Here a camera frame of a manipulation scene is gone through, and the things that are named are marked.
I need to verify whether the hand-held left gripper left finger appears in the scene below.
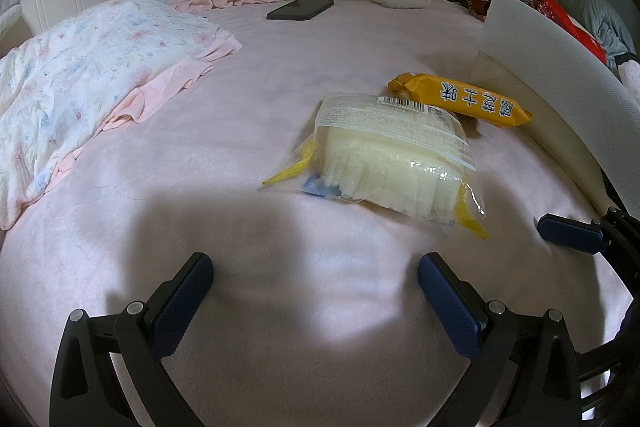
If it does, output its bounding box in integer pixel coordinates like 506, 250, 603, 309
49, 252, 215, 427

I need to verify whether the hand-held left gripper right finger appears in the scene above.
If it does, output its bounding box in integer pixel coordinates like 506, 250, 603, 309
419, 253, 583, 427

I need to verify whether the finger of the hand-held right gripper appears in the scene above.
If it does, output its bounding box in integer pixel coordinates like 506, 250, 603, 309
539, 169, 640, 303
575, 307, 637, 390

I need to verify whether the clear bread packet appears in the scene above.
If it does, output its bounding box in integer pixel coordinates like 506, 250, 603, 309
262, 93, 490, 240

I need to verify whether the white cardboard box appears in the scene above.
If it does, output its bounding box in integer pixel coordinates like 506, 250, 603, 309
472, 0, 640, 220

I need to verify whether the yellow biscuit packet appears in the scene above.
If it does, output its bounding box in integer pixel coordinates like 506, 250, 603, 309
387, 73, 533, 130

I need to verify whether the white cloth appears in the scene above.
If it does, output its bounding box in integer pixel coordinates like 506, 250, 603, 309
615, 54, 640, 102

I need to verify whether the grey cloth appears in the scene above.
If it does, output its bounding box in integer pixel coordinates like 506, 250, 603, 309
542, 0, 640, 62

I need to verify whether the black smartphone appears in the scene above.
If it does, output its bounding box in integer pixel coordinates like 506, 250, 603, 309
266, 0, 335, 21

